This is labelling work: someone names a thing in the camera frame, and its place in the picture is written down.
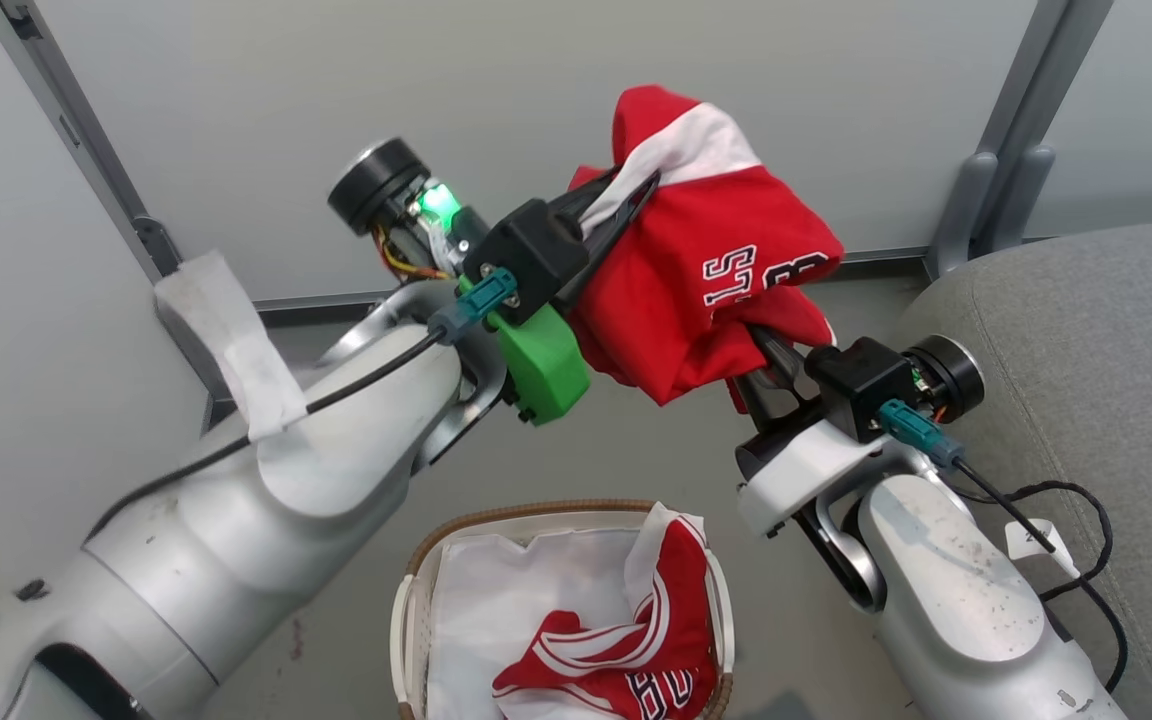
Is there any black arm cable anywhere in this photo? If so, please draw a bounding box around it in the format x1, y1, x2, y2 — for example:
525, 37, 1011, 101
878, 399, 1129, 693
84, 267, 520, 546

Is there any grey metal wall post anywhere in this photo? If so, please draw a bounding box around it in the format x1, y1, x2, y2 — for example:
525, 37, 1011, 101
0, 0, 229, 433

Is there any white garment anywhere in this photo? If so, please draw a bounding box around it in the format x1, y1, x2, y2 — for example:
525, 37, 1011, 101
424, 503, 709, 720

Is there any grey metal post with bracket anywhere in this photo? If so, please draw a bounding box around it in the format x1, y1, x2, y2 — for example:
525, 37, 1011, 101
926, 0, 1117, 282

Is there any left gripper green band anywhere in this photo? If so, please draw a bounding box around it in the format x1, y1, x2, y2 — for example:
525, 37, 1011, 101
328, 138, 662, 428

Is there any white wicker-rimmed laundry basket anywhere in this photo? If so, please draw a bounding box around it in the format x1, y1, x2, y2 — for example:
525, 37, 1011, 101
391, 499, 737, 720

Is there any white cloth tape strip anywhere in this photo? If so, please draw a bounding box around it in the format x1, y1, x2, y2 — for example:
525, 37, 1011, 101
154, 250, 310, 442

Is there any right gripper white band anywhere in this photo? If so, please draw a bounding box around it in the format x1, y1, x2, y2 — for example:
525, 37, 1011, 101
732, 324, 986, 538

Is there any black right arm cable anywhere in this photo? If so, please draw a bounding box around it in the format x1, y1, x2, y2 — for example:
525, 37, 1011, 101
878, 399, 1129, 693

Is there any small white cable tag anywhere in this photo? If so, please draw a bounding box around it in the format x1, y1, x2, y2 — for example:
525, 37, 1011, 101
1004, 518, 1080, 579

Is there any grey fabric sofa seat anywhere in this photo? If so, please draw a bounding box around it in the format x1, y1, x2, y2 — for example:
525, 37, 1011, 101
886, 218, 1152, 720

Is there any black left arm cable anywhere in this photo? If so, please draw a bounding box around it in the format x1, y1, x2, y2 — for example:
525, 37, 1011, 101
84, 267, 520, 546

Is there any red striped numbered jersey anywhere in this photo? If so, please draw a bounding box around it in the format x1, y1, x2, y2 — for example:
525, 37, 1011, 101
491, 515, 723, 720

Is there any red white lettered jersey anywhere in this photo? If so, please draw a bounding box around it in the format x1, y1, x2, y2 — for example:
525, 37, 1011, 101
566, 85, 846, 413

